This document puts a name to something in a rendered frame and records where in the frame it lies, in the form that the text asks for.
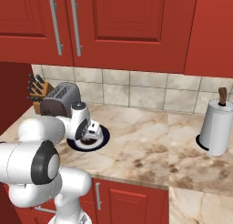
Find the white plate with dark blue rim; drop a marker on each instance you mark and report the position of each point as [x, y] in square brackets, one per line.
[103, 139]

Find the white paper towel roll on holder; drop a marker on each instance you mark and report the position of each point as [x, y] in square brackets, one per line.
[217, 130]

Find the wooden knife block with black knives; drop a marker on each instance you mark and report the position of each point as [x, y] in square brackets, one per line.
[42, 89]

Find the red wall cupboard door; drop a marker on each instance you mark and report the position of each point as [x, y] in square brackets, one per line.
[27, 24]
[130, 24]

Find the dark red tall side panel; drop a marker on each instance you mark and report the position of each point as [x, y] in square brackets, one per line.
[13, 94]

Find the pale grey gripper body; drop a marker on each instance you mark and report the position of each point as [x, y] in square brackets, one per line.
[94, 135]

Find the grey toaster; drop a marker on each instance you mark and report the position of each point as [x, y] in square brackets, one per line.
[59, 101]

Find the red base cupboard door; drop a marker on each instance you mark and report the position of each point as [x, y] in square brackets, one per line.
[133, 203]

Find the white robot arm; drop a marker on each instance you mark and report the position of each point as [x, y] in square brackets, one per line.
[24, 167]

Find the red base cupboard drawer front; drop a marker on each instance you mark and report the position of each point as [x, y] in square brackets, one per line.
[88, 208]

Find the red wall cupboard side panel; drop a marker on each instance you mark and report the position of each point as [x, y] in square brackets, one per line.
[212, 30]

